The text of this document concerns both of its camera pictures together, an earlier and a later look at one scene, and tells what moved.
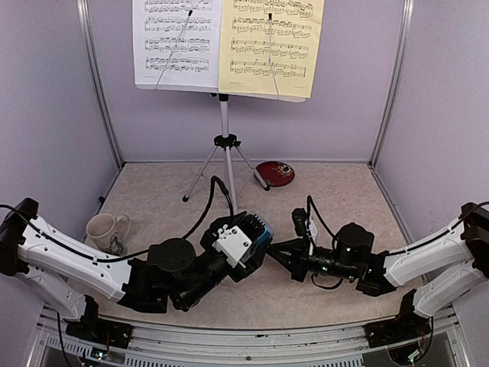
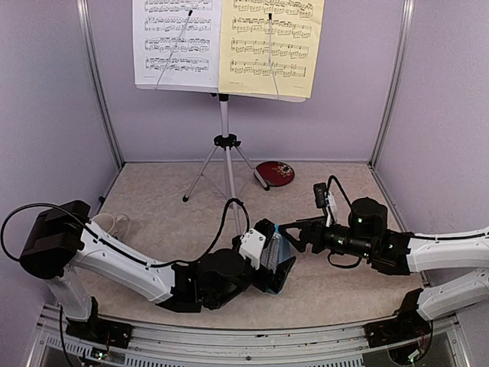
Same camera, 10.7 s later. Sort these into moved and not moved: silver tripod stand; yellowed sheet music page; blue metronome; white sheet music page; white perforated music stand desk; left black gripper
Moved: blue metronome; left black gripper
Not moved: silver tripod stand; white perforated music stand desk; yellowed sheet music page; white sheet music page
